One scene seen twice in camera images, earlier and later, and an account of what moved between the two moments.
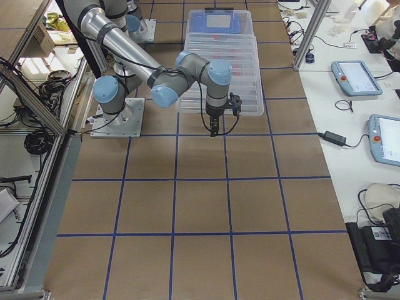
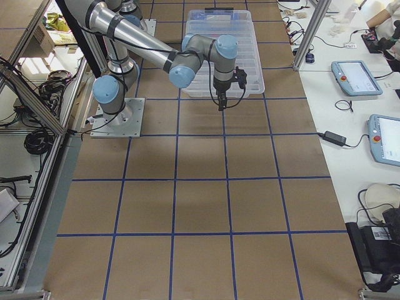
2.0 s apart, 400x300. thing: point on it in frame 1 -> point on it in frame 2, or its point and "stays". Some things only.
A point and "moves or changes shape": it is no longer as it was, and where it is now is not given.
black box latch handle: (219, 8) stays
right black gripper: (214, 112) -> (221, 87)
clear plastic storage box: (220, 29) stays
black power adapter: (335, 139) stays
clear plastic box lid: (240, 50) moves or changes shape
